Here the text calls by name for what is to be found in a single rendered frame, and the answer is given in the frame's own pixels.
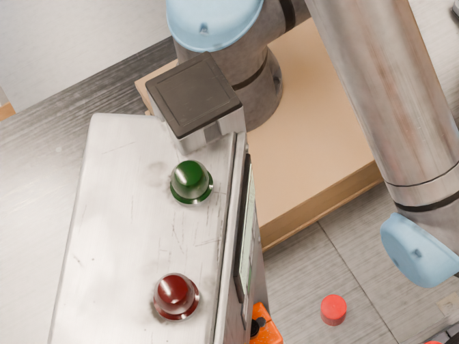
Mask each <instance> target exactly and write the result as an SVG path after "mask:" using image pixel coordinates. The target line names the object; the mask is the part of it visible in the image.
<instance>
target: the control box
mask: <svg viewBox="0 0 459 344"><path fill-rule="evenodd" d="M204 136H205V139H206V145H204V146H202V147H201V148H199V149H196V150H195V151H193V152H191V153H189V154H187V155H185V156H183V155H181V153H180V152H179V150H178V148H177V147H176V145H175V143H174V142H173V140H172V139H171V137H170V133H169V130H168V127H167V123H166V121H164V122H161V120H160V119H159V118H158V116H152V115H127V114H113V113H95V114H93V115H92V118H91V120H90V124H89V130H88V135H87V141H86V145H85V151H84V155H83V161H82V166H81V172H80V176H79V183H78V186H77V190H76V197H75V201H74V207H73V211H72V218H71V221H70V228H69V232H68V239H67V242H66V249H65V253H64V260H63V263H62V267H61V274H60V277H59V284H58V288H57V295H56V299H55V305H54V309H53V315H52V320H51V326H50V330H49V334H48V340H47V344H249V342H250V335H251V321H252V313H253V299H254V291H255V278H256V270H257V262H258V248H259V243H260V242H261V237H260V232H259V227H258V217H257V222H256V230H255V243H254V251H253V264H252V272H251V285H250V293H249V306H248V314H247V327H246V330H244V327H243V324H242V319H241V316H240V312H241V305H242V304H240V303H239V301H238V295H237V292H236V287H235V284H234V278H233V272H234V260H235V253H236V241H237V234H238V221H239V215H240V202H241V196H242V183H243V176H244V170H245V157H246V154H248V153H249V144H248V143H247V135H246V132H239V133H238V134H236V132H234V131H233V132H229V133H227V134H225V135H222V134H221V133H220V132H219V127H218V124H214V125H212V126H210V127H208V128H206V129H204ZM184 160H196V161H199V162H200V163H202V164H203V165H204V166H205V167H206V169H207V170H208V171H209V173H210V174H211V176H212V179H213V183H214V191H213V194H212V196H211V198H210V199H209V200H208V201H207V202H206V203H205V204H203V205H201V206H199V207H184V206H182V205H180V204H179V203H177V202H176V201H175V199H174V198H173V196H172V194H171V190H170V181H171V172H172V170H173V168H174V167H175V166H176V165H177V164H178V163H180V162H182V161H184ZM173 272H177V273H181V274H183V275H185V276H186V277H188V278H189V279H191V280H192V281H193V282H194V283H195V284H196V286H197V288H198V291H199V294H200V304H199V308H198V310H197V312H196V313H195V314H194V316H192V318H190V319H188V320H186V321H183V322H179V323H174V322H170V321H167V320H165V319H163V318H162V317H161V316H160V315H159V314H158V312H157V310H156V308H155V306H154V287H155V285H156V283H157V282H158V280H159V279H160V278H161V277H162V276H164V275H166V274H169V273H173Z"/></svg>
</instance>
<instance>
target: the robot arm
mask: <svg viewBox="0 0 459 344"><path fill-rule="evenodd" d="M166 6H167V9H166V15H167V24H168V27H169V30H170V32H171V34H172V37H173V42H174V45H175V48H176V54H177V57H178V62H177V64H176V66H178V65H180V64H181V63H183V62H185V61H187V60H189V59H191V58H193V57H195V56H197V55H199V54H201V53H203V52H205V51H208V52H209V53H210V54H211V55H212V57H213V59H214V60H215V61H216V63H217V65H218V66H219V68H220V69H221V71H222V73H223V74H224V76H225V77H226V79H227V80H228V82H229V83H230V85H231V86H232V88H233V90H234V91H235V92H236V95H237V96H238V97H239V99H240V101H241V102H242V105H243V111H244V116H245V126H246V131H247V132H250V131H252V130H254V129H256V128H258V127H259V126H261V125H262V124H263V123H265V122H266V121H267V120H268V119H269V118H270V117H271V116H272V115H273V113H274V112H275V111H276V109H277V107H278V106H279V103H280V100H281V96H282V91H283V81H282V73H281V68H280V65H279V62H278V61H277V58H276V57H275V56H274V54H273V52H272V51H271V50H270V49H269V47H268V46H267V44H269V43H271V42H272V41H274V40H276V39H277V38H279V37H280V36H282V35H283V34H285V33H287V32H288V31H290V30H292V29H293V28H295V27H296V26H298V25H300V24H301V23H303V22H305V21H306V20H307V19H309V18H311V17H312V18H313V21H314V23H315V25H316V28H317V30H318V33H319V34H320V37H321V39H322V41H323V43H324V46H325V48H326V51H327V53H328V54H329V57H330V59H331V62H332V64H333V66H334V68H335V71H336V73H337V75H338V77H339V80H340V82H341V84H342V87H343V88H344V91H345V93H346V95H347V98H348V100H349V102H350V105H351V107H352V109H353V111H354V114H355V116H356V118H357V121H358V123H359V125H360V127H361V129H362V132H363V134H364V136H365V139H366V141H367V144H368V145H369V147H370V150H371V152H372V154H373V157H374V159H375V161H376V164H377V165H378V168H379V170H380V173H381V175H382V177H383V179H384V181H385V183H386V186H387V188H388V191H389V193H390V195H391V198H392V199H393V202H394V204H395V206H396V209H397V211H398V212H397V213H396V212H394V213H392V214H391V216H390V218H388V219H387V220H386V221H385V222H384V223H383V224H382V225H381V227H380V235H381V241H382V244H383V246H384V248H385V250H386V252H387V254H388V256H389V257H390V258H391V260H392V262H393V263H394V264H395V266H396V267H397V268H398V269H399V271H400V272H401V273H403V275H404V276H405V277H406V278H407V279H408V280H410V281H412V282H413V283H414V284H416V285H418V286H420V287H424V288H431V287H436V286H437V285H439V284H440V283H442V282H443V281H445V280H447V279H448V278H449V277H451V276H453V275H454V276H456V277H458V278H459V131H458V129H457V127H456V123H455V121H454V119H453V116H452V114H451V111H450V108H449V105H448V103H447V100H446V98H445V95H444V93H443V90H442V87H441V84H440V82H439V79H438V77H437V75H436V72H435V69H434V66H433V64H432V61H431V59H430V56H429V54H428V50H427V48H426V45H425V43H424V40H423V38H422V36H421V32H420V30H419V28H418V25H417V22H416V20H415V17H414V14H413V11H412V10H411V6H410V4H409V2H408V0H166Z"/></svg>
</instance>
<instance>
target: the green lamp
mask: <svg viewBox="0 0 459 344"><path fill-rule="evenodd" d="M170 190H171V194H172V196H173V198H174V199H175V201H176V202H177V203H179V204H180V205H182V206H184V207H199V206H201V205H203V204H205V203H206V202H207V201H208V200H209V199H210V198H211V196H212V194H213V191H214V183H213V179H212V176H211V174H210V173H209V171H208V170H207V169H206V167H205V166H204V165H203V164H202V163H200V162H199V161H196V160H184V161H182V162H180V163H178V164H177V165H176V166H175V167H174V168H173V170H172V172H171V181H170Z"/></svg>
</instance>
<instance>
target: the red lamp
mask: <svg viewBox="0 0 459 344"><path fill-rule="evenodd" d="M199 304H200V294H199V291H198V288H197V286H196V284H195V283H194V282H193V281H192V280H191V279H189V278H188V277H186V276H185V275H183V274H181V273H177V272H173V273H169V274H166V275H164V276H162V277H161V278H160V279H159V280H158V282H157V283H156V285H155V287H154V306H155V308H156V310H157V312H158V314H159V315H160V316H161V317H162V318H163V319H165V320H167V321H170V322H174V323H179V322H183V321H186V320H188V319H190V318H192V316H194V314H195V313H196V312H197V310H198V308H199Z"/></svg>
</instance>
